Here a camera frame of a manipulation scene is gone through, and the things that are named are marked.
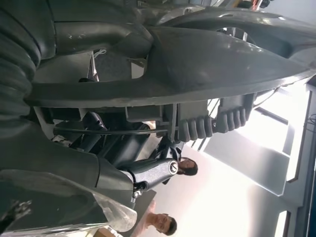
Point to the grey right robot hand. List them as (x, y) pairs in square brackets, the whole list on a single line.
[(62, 153)]

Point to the steel workbench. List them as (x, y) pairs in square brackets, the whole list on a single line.
[(62, 209)]

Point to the brown cardboard box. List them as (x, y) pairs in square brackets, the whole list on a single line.
[(105, 233)]

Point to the person behind laptop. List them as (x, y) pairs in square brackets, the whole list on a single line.
[(163, 224)]

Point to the person with phone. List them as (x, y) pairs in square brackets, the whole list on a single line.
[(188, 167)]

